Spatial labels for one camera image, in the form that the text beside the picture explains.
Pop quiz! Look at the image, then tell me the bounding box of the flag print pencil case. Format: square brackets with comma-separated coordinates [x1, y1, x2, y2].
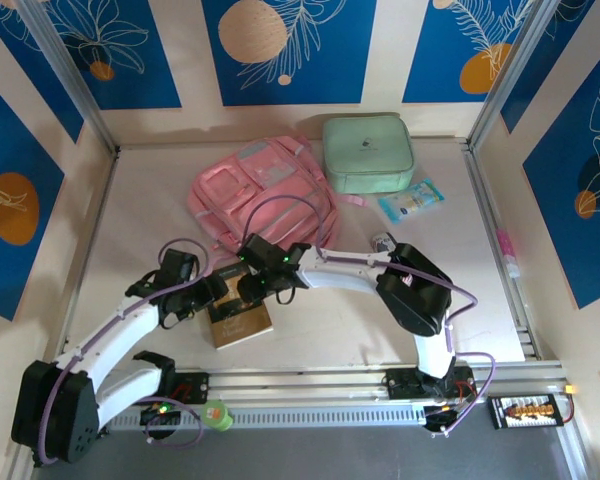
[370, 229, 397, 254]

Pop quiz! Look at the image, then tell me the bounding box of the grey slotted cable duct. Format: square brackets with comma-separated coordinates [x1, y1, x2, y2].
[99, 405, 429, 432]

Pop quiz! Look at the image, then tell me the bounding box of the blue wet wipes pack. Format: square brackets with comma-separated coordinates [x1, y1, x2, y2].
[377, 178, 447, 222]

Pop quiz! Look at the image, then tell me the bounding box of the pink dotted item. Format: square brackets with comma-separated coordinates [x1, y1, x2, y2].
[497, 228, 522, 280]

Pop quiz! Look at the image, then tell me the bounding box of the black power distribution board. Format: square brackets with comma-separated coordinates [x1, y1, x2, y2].
[488, 393, 564, 430]

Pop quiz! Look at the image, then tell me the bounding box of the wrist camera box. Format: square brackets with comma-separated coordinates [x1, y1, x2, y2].
[158, 248, 200, 285]
[239, 233, 289, 274]

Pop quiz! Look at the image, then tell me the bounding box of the pink backpack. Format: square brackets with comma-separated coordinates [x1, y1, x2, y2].
[186, 135, 370, 254]

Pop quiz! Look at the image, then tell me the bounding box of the aluminium frame post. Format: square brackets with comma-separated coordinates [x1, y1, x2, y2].
[17, 0, 122, 155]
[467, 0, 556, 151]

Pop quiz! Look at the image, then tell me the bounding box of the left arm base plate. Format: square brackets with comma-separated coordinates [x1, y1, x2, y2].
[118, 372, 211, 406]

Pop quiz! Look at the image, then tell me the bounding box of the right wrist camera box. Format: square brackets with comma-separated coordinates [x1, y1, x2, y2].
[239, 233, 289, 274]

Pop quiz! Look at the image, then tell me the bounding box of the aluminium mounting rail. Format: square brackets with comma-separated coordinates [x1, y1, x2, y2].
[23, 360, 570, 407]

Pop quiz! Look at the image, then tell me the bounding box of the aluminium side rail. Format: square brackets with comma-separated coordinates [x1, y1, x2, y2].
[462, 142, 541, 362]

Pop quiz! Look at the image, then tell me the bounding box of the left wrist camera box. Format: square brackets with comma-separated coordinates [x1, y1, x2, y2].
[158, 248, 200, 285]

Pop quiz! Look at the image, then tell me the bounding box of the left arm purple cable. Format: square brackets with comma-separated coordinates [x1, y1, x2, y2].
[34, 238, 219, 466]

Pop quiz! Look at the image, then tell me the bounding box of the mint green zip bag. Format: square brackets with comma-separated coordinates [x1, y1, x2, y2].
[321, 115, 415, 195]

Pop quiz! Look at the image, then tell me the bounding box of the brown book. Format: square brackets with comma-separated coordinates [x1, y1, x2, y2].
[204, 264, 275, 351]

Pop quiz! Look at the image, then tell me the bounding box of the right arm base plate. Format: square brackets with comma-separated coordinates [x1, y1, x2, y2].
[385, 367, 477, 401]

